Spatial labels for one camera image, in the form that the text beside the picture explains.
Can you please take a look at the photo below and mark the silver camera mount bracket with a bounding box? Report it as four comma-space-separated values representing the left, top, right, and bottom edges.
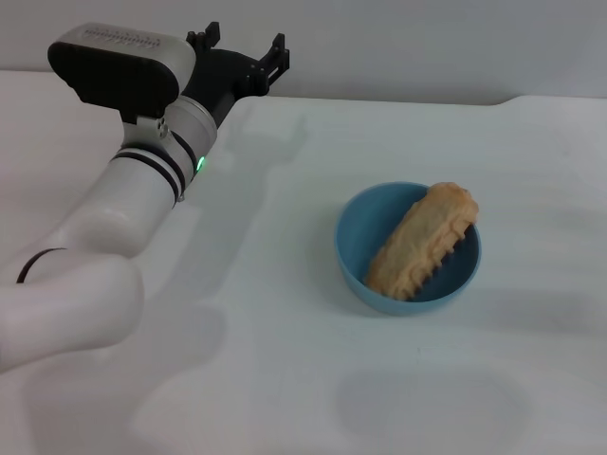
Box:
134, 115, 173, 143

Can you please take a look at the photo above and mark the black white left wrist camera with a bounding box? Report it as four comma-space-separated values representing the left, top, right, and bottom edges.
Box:
46, 26, 197, 128

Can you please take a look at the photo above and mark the blue bowl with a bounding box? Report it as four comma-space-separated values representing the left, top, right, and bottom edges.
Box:
335, 181, 483, 318

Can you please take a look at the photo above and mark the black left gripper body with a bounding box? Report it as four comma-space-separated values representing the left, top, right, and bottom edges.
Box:
181, 45, 267, 130

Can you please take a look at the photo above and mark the orange ridged bread roll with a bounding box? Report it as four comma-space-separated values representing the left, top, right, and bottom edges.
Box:
364, 182, 480, 302

